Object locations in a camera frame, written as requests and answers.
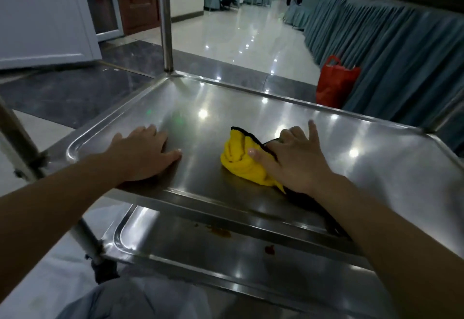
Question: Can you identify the white door panel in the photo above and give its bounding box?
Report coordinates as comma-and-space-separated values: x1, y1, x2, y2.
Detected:
0, 0, 103, 71

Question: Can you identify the stainless steel service cart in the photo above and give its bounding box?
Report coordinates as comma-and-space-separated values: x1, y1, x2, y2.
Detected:
0, 0, 464, 319

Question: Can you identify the person's right forearm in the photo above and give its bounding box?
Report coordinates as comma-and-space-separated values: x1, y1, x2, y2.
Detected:
311, 174, 464, 319

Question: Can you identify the person's left forearm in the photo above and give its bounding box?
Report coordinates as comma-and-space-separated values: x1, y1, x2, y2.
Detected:
0, 150, 125, 303

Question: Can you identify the blue-grey pleated table skirt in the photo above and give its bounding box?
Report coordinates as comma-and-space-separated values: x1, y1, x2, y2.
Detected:
283, 0, 464, 157

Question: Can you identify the person's grey trouser leg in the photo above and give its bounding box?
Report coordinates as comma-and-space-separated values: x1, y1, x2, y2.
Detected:
56, 275, 232, 319

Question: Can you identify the yellow microfibre cloth black trim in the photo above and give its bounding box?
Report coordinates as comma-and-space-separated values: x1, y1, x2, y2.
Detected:
220, 126, 287, 195

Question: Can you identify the red shopping bag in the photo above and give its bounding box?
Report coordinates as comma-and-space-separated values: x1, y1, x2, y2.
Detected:
315, 55, 362, 109

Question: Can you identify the white framed glass door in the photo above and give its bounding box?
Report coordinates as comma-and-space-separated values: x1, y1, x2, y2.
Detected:
79, 0, 125, 42

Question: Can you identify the person's left hand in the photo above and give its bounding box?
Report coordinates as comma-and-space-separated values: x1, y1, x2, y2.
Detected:
104, 124, 183, 182

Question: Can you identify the person's right hand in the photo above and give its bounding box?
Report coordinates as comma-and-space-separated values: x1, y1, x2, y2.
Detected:
247, 120, 336, 198

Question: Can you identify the black cart caster wheel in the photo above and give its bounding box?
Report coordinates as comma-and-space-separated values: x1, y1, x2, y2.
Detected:
85, 254, 121, 285

